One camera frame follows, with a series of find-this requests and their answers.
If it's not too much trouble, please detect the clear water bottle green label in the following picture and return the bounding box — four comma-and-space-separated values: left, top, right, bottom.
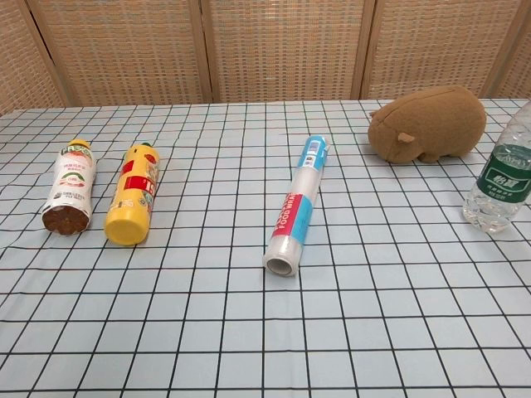
461, 99, 531, 234

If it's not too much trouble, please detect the yellow squeeze bottle red label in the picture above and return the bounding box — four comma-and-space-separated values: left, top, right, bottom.
103, 142, 162, 246

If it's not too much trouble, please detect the white label brown drink bottle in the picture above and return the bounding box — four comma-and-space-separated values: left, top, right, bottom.
41, 138, 97, 236

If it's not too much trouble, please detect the food wrap roll blue label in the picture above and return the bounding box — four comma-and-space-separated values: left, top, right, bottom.
262, 134, 331, 278

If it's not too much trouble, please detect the light blue checked tablecloth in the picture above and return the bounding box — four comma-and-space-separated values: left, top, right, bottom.
0, 97, 531, 398

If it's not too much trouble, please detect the woven bamboo screen panel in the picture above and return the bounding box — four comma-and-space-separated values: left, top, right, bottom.
0, 0, 70, 118
360, 0, 516, 101
27, 0, 213, 107
202, 0, 377, 104
480, 0, 531, 100

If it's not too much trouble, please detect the brown plush capybara toy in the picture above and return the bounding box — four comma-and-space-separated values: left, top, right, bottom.
368, 85, 488, 163

